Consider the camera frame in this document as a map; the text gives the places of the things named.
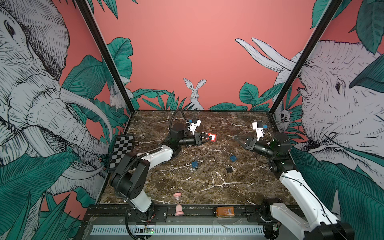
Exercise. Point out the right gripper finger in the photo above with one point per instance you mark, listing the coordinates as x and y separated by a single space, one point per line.
236 137
239 141

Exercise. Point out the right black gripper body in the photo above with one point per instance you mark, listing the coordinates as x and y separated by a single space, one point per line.
249 143

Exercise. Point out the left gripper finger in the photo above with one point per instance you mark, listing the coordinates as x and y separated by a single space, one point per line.
206 141
205 135

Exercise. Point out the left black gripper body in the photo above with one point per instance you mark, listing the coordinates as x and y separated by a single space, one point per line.
197 136

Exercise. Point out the red padlock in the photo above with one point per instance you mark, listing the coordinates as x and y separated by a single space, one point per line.
213 137

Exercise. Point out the blue padlock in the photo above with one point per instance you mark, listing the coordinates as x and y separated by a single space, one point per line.
233 158
195 163

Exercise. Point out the small black padlock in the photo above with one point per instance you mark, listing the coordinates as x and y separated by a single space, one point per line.
229 169

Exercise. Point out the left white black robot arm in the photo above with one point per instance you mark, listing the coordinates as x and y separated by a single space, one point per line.
130 176

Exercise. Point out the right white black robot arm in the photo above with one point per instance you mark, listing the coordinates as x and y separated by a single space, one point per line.
319 222

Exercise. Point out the pink hourglass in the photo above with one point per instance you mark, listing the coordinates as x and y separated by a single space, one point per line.
179 208

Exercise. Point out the orange rectangular box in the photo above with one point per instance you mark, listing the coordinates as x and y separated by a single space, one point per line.
225 212

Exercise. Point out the black white checkerboard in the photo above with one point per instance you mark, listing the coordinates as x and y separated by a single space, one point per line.
122 145

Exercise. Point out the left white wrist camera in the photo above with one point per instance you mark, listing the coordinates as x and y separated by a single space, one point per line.
192 125

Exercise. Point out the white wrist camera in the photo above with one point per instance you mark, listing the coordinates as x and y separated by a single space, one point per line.
260 129
192 125

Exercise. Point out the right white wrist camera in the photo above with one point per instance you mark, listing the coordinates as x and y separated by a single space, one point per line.
260 129

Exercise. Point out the white perforated rail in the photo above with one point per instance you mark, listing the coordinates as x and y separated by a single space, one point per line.
178 230

